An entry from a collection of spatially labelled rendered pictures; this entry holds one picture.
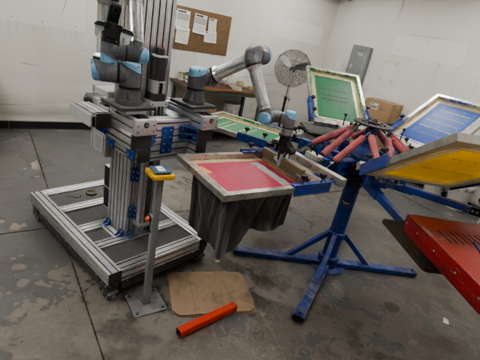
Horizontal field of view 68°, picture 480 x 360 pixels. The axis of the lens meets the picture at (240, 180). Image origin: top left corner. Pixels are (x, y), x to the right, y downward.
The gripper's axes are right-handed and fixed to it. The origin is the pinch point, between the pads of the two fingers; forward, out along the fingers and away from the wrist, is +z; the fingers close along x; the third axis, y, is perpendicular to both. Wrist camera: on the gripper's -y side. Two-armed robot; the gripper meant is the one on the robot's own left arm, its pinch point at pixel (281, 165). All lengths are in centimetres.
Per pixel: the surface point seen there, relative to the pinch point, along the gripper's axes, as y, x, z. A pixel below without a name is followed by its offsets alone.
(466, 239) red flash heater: -110, -15, -8
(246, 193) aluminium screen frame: -29, 47, 2
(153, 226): 11, 80, 40
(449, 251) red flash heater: -113, 5, -8
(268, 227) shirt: -20.8, 18.6, 32.2
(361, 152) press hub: -3, -77, -7
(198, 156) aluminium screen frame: 26, 47, 2
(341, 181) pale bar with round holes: -33.3, -20.7, -1.7
